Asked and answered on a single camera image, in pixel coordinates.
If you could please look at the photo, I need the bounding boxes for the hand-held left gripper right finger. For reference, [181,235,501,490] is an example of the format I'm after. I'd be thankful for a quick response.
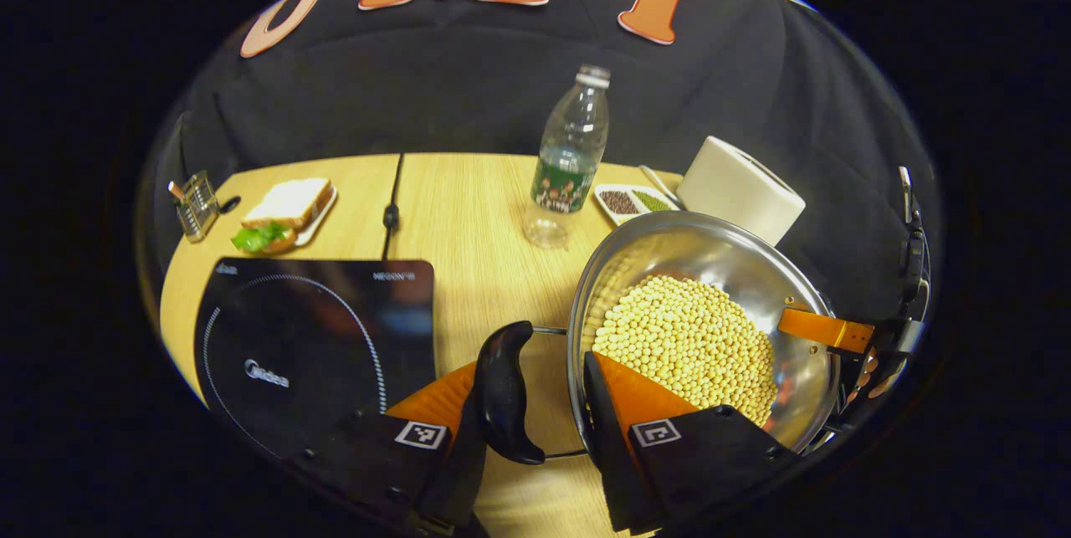
[582,351,797,535]

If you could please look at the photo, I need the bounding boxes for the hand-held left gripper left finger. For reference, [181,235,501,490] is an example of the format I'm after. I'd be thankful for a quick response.
[293,362,490,537]

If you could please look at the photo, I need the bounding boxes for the stainless steel pot black handles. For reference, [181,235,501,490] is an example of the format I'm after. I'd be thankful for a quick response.
[473,212,842,468]

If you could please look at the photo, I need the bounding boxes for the black induction cooktop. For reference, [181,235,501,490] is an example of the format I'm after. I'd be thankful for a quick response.
[194,258,438,459]

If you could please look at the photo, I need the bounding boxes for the pile of soybeans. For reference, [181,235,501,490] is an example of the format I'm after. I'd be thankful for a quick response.
[592,274,779,426]

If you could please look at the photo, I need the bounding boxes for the white toaster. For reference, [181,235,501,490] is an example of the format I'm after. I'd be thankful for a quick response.
[676,136,806,246]

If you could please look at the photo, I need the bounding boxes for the white divided dish of beans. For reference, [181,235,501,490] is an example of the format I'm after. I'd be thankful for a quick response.
[594,183,683,227]

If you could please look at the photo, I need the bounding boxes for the clear plastic water bottle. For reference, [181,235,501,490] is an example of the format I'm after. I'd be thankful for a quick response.
[523,64,612,250]

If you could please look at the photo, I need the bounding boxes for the sandwich with lettuce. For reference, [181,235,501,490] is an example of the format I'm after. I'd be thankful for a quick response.
[231,178,336,254]

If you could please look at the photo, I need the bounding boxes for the black power cable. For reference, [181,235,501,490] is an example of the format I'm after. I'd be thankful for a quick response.
[381,153,404,261]

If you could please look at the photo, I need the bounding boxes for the small metal wire basket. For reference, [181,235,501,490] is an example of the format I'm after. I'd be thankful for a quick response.
[167,172,220,243]

